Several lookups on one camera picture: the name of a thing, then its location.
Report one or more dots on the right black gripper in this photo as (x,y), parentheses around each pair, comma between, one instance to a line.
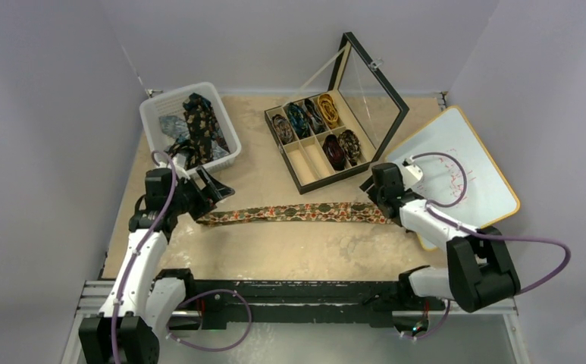
(377,189)

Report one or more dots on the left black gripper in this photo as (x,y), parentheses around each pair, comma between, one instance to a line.
(207,198)

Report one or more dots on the paisley orange green tie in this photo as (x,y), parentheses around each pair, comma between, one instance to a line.
(365,212)

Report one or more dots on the black tie organizer box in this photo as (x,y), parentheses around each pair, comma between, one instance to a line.
(367,104)

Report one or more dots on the white plastic basket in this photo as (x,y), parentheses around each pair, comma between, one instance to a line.
(170,103)

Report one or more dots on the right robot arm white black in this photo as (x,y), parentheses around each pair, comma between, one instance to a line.
(479,270)

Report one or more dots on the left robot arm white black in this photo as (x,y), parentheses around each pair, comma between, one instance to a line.
(130,324)

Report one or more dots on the rolled brown dotted tie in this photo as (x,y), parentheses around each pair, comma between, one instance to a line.
(351,146)

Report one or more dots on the black floral tie in basket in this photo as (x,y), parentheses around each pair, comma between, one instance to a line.
(207,142)

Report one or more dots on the rolled dark red tie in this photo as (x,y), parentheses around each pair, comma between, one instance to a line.
(334,153)

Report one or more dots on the yellow framed whiteboard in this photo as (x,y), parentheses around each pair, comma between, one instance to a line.
(456,166)

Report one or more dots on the grey blue tie in basket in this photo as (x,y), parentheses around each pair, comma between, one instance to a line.
(174,127)

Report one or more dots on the rolled brown patterned tie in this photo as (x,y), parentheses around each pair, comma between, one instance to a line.
(283,129)

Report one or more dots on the rolled dark grey tie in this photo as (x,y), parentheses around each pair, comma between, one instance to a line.
(316,121)

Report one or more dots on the rolled yellow tie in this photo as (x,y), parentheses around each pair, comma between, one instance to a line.
(328,110)

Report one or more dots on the rolled blue tie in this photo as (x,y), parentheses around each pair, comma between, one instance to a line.
(298,121)

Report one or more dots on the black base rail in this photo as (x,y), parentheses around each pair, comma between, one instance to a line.
(375,303)

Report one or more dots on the aluminium frame rail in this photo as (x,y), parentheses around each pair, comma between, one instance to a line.
(94,294)

